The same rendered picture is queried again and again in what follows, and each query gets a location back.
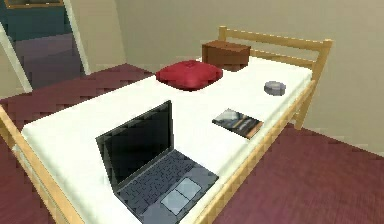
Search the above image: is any red pillow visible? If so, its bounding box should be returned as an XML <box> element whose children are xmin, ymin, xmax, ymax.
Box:
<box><xmin>155</xmin><ymin>59</ymin><xmax>224</xmax><ymax>92</ymax></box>

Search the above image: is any grey round disc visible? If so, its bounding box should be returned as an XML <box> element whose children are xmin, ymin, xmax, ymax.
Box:
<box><xmin>263</xmin><ymin>80</ymin><xmax>287</xmax><ymax>97</ymax></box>

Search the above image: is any grey book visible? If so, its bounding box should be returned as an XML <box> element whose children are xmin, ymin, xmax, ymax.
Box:
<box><xmin>211</xmin><ymin>107</ymin><xmax>264</xmax><ymax>140</ymax></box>

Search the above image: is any dark grey open laptop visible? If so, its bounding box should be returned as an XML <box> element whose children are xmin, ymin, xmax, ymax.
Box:
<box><xmin>95</xmin><ymin>99</ymin><xmax>220</xmax><ymax>224</ymax></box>

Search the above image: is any wooden framed picture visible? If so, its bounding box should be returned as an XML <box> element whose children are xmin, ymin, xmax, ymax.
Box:
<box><xmin>3</xmin><ymin>0</ymin><xmax>65</xmax><ymax>10</ymax></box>

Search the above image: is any wooden bed with white mattress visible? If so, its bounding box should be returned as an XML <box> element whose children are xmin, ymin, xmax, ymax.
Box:
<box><xmin>0</xmin><ymin>25</ymin><xmax>334</xmax><ymax>224</ymax></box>

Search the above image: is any brown wooden box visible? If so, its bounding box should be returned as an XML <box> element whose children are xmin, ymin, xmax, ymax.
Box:
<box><xmin>201</xmin><ymin>39</ymin><xmax>252</xmax><ymax>73</ymax></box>

